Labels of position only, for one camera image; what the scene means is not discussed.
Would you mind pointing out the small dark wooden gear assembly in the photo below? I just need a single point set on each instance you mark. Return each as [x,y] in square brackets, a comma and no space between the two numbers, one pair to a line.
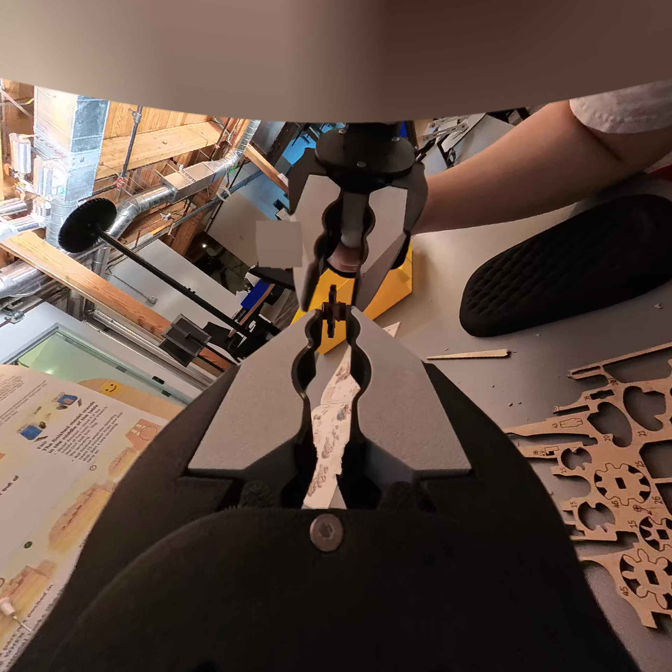
[332,309]

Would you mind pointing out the pointed wooden stick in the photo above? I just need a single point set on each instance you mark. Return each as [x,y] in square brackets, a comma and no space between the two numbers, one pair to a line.
[472,355]

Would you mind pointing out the printed instruction poster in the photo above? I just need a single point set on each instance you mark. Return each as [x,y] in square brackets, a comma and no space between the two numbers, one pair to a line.
[52,472]

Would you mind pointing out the silver ventilation duct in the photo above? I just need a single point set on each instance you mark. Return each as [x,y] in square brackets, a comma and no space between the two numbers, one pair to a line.
[141,202]

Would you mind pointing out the grey metal bracket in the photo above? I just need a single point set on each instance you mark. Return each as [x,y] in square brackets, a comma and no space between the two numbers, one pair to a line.
[451,126]

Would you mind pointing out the black square plate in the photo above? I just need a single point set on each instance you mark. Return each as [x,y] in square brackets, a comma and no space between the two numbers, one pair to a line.
[185,340]

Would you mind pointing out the blue storage bin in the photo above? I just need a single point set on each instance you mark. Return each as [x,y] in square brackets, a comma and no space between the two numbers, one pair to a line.
[257,296]

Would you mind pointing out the white illustrated instruction booklet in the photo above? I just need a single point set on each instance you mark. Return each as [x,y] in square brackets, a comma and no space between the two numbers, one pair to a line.
[328,456]

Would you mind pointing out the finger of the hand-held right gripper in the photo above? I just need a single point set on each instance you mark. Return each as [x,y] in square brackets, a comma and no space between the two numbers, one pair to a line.
[307,220]
[391,225]

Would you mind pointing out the person's right forearm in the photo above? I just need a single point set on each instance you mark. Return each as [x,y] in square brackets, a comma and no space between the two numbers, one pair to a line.
[498,173]

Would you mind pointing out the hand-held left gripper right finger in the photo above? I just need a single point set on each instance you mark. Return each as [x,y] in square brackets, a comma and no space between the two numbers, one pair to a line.
[409,420]

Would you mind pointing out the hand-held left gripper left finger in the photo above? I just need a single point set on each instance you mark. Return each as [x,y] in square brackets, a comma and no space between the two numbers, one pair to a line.
[246,420]

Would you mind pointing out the white shirt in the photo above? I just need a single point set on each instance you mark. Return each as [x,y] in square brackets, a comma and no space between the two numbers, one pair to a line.
[630,105]

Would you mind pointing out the glass window panel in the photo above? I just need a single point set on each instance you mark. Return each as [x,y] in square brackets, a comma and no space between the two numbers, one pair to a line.
[78,357]

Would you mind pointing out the laser-cut wooden parts sheet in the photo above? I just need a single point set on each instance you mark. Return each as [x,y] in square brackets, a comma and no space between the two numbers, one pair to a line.
[535,431]

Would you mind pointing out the yellow smiley sticker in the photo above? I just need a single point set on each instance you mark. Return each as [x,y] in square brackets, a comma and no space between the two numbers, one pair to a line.
[110,388]

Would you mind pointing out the yellow plastic bin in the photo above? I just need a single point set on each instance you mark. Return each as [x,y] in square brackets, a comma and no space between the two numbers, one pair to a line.
[388,294]

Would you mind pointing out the person's right hand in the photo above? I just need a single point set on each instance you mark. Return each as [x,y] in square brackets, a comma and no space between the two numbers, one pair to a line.
[344,258]

